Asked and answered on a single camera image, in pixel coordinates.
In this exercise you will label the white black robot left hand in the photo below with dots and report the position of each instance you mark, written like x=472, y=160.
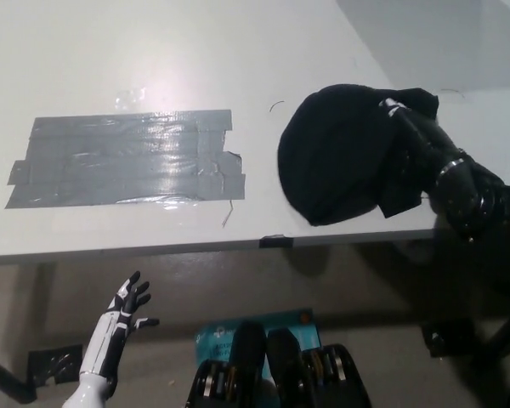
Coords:
x=110, y=336

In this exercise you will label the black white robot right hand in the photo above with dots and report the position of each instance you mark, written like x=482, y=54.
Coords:
x=429, y=138

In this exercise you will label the black t-shirt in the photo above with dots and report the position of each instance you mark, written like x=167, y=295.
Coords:
x=336, y=157

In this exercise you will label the thin dark thread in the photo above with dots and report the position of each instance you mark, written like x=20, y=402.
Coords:
x=274, y=104
x=452, y=90
x=227, y=214

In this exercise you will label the black floor tape patch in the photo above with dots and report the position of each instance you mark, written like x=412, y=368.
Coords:
x=53, y=365

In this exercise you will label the black table leg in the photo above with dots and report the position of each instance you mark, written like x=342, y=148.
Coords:
x=503, y=340
x=6, y=380

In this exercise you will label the small black edge tape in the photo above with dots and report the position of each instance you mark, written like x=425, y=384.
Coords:
x=276, y=241

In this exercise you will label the teal cardboard box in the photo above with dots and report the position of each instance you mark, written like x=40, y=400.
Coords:
x=306, y=333

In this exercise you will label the grey duct tape patch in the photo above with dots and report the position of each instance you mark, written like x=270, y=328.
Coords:
x=123, y=161

